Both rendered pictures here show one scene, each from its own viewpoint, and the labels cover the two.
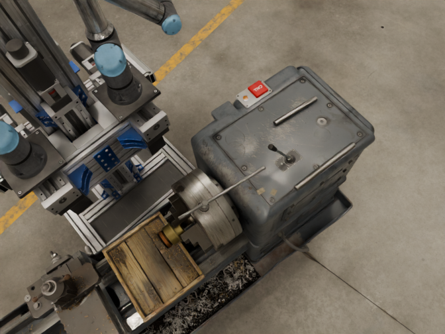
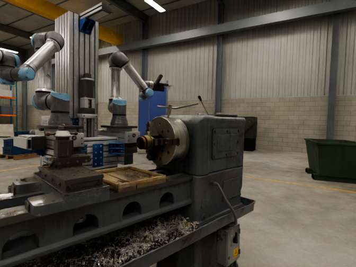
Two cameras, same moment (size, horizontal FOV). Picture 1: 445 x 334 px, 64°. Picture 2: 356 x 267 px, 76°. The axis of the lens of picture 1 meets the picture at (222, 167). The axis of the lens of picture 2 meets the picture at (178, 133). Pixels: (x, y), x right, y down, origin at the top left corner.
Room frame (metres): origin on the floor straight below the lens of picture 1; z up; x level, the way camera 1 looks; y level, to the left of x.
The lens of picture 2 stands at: (-1.02, 0.39, 1.21)
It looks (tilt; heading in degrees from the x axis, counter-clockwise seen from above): 3 degrees down; 345
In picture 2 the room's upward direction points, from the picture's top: 1 degrees clockwise
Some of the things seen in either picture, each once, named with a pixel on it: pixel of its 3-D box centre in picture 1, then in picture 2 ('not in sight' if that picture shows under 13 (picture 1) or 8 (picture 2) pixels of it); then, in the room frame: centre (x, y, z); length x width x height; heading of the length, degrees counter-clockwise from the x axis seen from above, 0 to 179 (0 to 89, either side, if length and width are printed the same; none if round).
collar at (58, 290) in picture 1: (51, 287); (62, 133); (0.21, 0.66, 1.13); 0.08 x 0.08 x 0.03
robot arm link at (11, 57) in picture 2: not in sight; (7, 59); (0.57, 1.04, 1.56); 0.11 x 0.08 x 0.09; 148
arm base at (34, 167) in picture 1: (22, 156); (60, 118); (0.72, 0.78, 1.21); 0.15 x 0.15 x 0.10
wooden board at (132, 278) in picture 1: (153, 264); (125, 176); (0.30, 0.35, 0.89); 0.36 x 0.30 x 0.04; 30
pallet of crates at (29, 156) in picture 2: not in sight; (27, 143); (7.05, 3.18, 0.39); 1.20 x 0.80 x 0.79; 143
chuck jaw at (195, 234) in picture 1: (200, 240); (165, 141); (0.33, 0.11, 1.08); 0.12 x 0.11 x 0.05; 30
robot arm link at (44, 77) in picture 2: not in sight; (45, 71); (0.79, 0.90, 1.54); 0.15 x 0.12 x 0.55; 58
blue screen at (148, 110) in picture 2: not in sight; (149, 121); (7.33, -0.68, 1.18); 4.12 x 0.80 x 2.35; 6
